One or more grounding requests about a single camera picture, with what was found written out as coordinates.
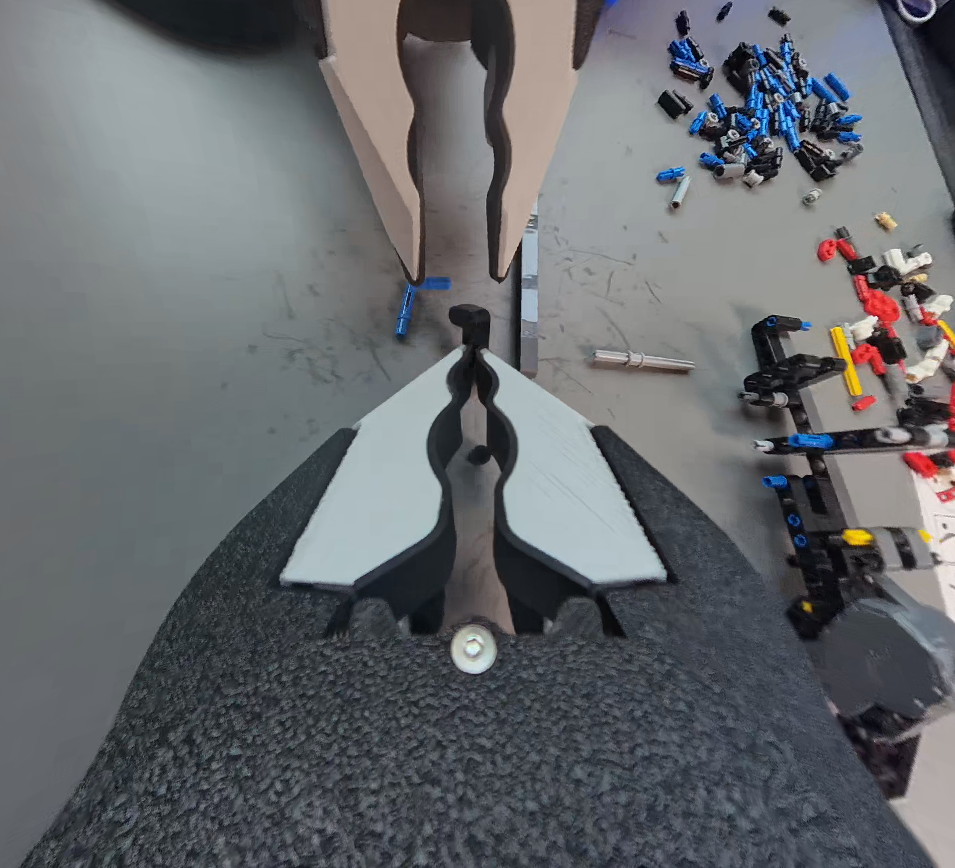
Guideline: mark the small tan toy piece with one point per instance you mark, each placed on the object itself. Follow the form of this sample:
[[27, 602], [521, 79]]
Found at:
[[886, 221]]

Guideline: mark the pile of red white pieces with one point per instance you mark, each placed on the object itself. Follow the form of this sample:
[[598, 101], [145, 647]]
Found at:
[[880, 305]]

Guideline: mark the light grey toy tube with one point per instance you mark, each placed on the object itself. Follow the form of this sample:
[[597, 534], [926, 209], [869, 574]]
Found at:
[[679, 192]]

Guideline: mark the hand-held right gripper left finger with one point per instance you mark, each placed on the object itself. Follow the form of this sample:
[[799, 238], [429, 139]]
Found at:
[[358, 502]]

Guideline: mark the yellow toy beam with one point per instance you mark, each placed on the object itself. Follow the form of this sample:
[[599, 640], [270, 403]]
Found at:
[[844, 361]]

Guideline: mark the light grey toy axle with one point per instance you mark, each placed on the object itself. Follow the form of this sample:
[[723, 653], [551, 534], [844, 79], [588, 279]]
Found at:
[[656, 362]]

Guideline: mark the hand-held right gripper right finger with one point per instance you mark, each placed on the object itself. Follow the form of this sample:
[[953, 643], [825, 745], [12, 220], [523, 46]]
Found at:
[[574, 502]]

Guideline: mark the black angled toy connector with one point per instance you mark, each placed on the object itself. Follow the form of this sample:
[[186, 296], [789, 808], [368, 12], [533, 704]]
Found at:
[[470, 320]]

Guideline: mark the white printed sheet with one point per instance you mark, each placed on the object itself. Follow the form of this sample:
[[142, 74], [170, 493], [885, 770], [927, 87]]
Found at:
[[936, 532]]

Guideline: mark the black toy vehicle frame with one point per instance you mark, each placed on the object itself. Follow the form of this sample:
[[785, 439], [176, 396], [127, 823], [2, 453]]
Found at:
[[821, 547]]

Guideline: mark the black toy block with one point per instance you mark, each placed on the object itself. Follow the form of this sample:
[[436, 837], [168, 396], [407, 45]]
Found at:
[[674, 103]]

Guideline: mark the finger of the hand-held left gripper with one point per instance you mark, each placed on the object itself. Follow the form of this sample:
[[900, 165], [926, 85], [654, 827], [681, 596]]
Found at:
[[541, 62], [365, 62]]

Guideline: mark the pile of blue black pins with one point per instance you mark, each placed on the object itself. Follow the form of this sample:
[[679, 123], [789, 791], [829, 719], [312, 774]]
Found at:
[[768, 107]]

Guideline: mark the long grey toy beam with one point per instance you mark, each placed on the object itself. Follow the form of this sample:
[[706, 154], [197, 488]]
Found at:
[[529, 301]]

